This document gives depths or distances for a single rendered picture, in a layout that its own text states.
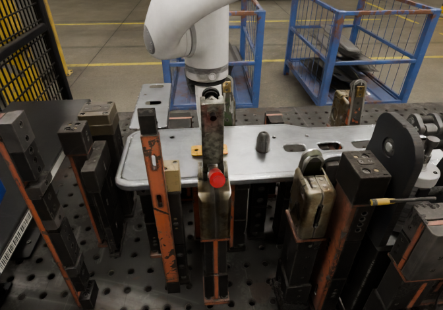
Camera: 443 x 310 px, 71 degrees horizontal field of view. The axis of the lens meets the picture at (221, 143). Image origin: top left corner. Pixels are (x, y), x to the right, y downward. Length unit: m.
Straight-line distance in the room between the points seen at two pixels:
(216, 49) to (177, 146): 0.27
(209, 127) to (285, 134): 0.35
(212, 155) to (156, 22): 0.23
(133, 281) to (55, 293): 0.19
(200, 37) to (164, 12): 0.09
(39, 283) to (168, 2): 0.74
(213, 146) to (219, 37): 0.19
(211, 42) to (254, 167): 0.28
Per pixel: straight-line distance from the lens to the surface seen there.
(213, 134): 0.49
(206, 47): 0.56
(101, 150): 0.77
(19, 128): 0.55
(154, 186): 0.57
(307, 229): 0.59
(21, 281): 0.98
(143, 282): 0.87
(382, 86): 3.45
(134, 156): 0.73
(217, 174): 0.42
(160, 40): 0.51
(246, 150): 0.72
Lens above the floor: 1.42
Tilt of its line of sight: 34 degrees down
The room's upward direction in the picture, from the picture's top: straight up
